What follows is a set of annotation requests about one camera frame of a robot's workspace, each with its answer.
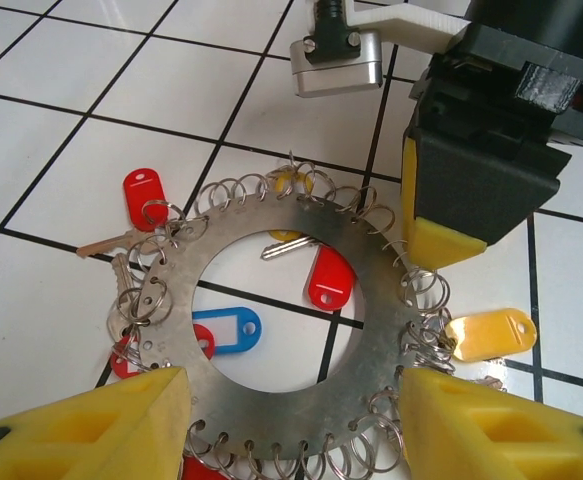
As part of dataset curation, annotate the metal disc with key rings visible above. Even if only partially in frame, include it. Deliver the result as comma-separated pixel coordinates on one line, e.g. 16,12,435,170
113,149,457,480

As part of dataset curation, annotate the silver key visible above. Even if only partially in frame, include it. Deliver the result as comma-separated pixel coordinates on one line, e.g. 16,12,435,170
106,252,142,341
259,234,322,262

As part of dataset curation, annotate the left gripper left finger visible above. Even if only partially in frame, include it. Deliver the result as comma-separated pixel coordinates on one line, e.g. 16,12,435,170
0,364,193,480

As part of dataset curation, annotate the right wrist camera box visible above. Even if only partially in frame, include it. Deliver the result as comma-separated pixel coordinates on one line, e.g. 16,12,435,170
289,0,472,100

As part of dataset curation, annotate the blue plastic key tag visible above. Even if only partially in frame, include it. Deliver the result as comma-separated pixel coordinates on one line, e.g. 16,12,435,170
190,306,262,357

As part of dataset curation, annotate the brass key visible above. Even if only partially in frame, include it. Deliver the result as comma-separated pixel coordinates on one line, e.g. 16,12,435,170
75,227,145,261

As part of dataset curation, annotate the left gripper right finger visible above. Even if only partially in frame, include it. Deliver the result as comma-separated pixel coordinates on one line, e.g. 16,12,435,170
398,368,583,480

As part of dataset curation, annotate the red plastic key tag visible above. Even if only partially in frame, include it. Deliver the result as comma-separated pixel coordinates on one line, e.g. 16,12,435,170
308,247,356,314
180,452,222,480
109,339,147,379
193,323,217,361
122,167,168,232

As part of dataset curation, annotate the yellow plastic key tag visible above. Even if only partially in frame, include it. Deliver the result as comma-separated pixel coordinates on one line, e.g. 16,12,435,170
268,169,317,242
443,308,539,364

